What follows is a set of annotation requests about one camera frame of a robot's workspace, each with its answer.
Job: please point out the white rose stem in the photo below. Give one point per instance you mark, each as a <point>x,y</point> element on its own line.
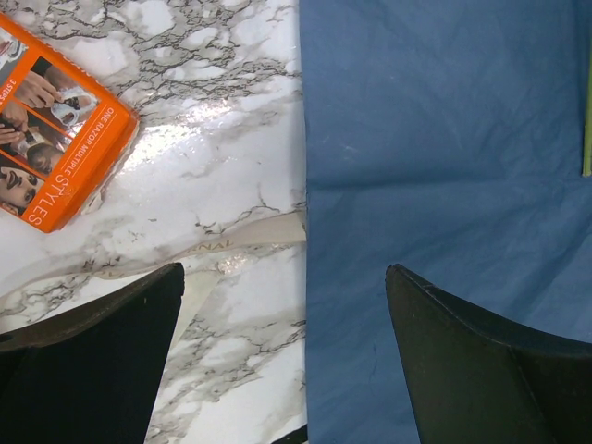
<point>587,149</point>

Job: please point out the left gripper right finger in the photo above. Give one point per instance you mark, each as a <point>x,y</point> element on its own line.
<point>474,376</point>

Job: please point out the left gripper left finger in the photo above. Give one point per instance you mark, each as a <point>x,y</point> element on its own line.
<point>91,374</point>

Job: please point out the orange snack packet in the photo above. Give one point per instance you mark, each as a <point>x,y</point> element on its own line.
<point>62,132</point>

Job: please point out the dark blue wrapping sheet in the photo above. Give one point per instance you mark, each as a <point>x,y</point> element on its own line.
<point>445,136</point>

